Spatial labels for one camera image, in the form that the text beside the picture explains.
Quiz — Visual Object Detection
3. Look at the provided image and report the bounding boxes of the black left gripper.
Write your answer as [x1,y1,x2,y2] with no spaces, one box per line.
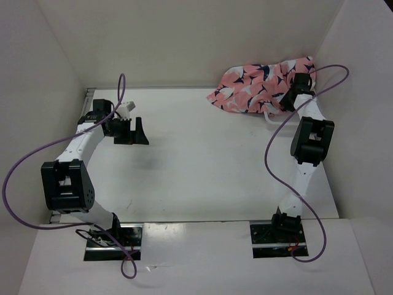
[106,117,149,145]

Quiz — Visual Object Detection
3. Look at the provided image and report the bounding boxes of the pink shark print shorts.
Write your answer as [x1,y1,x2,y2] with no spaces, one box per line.
[207,56,316,116]

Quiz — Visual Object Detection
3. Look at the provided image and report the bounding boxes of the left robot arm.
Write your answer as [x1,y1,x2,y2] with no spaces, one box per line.
[41,99,149,246]

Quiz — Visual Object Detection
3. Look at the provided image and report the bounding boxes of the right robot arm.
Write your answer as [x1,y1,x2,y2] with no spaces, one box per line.
[269,73,335,242]

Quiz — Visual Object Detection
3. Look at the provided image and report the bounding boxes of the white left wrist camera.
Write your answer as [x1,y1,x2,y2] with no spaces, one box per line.
[117,101,136,119]

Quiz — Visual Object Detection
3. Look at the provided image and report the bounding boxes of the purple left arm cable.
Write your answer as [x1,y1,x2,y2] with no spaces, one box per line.
[2,73,138,279]

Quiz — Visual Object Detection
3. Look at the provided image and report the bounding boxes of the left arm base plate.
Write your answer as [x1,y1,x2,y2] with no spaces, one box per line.
[78,223,143,261]

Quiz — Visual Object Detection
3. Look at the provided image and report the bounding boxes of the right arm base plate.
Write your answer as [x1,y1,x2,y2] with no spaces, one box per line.
[249,222,308,259]

